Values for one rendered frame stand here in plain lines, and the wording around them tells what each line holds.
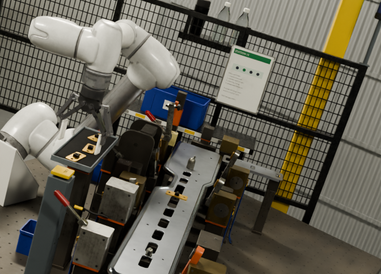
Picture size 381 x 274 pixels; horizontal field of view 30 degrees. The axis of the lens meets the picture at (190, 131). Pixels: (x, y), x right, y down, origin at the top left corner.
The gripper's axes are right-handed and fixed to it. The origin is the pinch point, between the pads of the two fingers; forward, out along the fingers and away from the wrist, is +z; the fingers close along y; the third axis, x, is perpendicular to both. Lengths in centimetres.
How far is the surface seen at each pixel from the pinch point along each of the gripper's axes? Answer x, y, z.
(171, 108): 82, 3, 1
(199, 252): -16, 52, 11
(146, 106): 117, -19, 15
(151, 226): 7.8, 29.7, 21.1
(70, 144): 8.4, -6.5, 5.2
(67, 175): -15.5, 5.4, 5.2
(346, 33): 153, 58, -46
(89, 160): 2.4, 4.1, 5.2
